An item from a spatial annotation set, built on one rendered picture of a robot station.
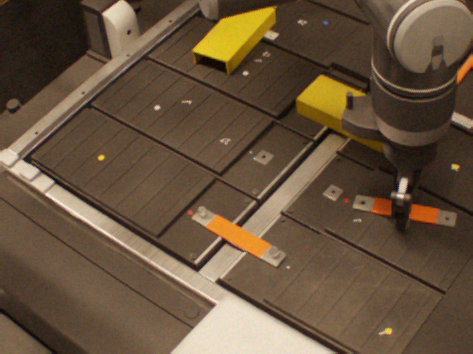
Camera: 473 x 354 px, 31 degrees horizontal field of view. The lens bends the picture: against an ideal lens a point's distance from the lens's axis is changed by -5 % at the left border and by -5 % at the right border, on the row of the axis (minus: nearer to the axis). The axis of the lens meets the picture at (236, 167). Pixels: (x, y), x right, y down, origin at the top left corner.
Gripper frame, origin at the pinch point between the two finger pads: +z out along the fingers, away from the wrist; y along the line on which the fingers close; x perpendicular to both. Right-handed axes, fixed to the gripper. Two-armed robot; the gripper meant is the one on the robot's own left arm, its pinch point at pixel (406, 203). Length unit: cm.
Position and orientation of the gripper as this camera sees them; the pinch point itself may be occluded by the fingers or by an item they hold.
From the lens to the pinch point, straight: 124.8
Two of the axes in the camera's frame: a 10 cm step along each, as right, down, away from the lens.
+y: 3.1, -7.2, 6.2
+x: -9.5, -1.7, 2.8
